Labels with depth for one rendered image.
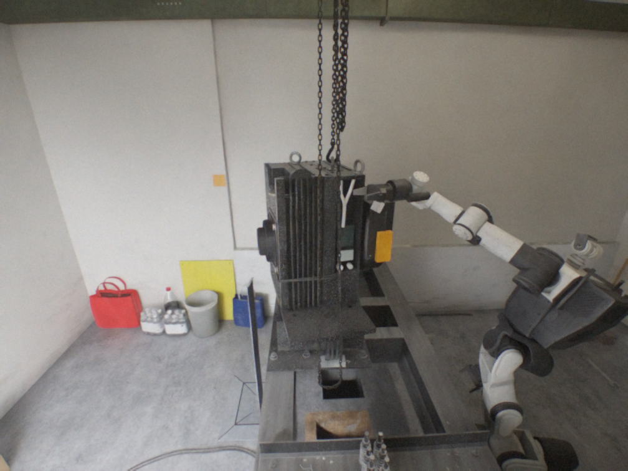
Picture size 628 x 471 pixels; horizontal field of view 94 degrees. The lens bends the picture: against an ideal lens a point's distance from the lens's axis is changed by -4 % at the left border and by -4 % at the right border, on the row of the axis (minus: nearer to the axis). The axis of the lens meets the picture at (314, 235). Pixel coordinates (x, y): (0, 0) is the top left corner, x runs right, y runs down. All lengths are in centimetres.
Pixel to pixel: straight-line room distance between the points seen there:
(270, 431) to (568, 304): 124
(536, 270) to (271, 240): 109
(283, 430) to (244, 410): 94
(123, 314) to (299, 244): 222
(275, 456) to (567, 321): 118
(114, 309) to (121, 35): 226
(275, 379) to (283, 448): 38
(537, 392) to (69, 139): 407
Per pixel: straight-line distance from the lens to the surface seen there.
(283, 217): 144
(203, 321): 294
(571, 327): 140
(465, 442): 156
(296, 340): 151
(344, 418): 236
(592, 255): 152
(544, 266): 128
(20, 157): 312
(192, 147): 270
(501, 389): 171
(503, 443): 200
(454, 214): 130
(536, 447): 214
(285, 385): 165
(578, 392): 314
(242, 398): 248
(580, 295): 140
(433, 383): 175
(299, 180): 143
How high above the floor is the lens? 189
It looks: 22 degrees down
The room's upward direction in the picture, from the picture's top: straight up
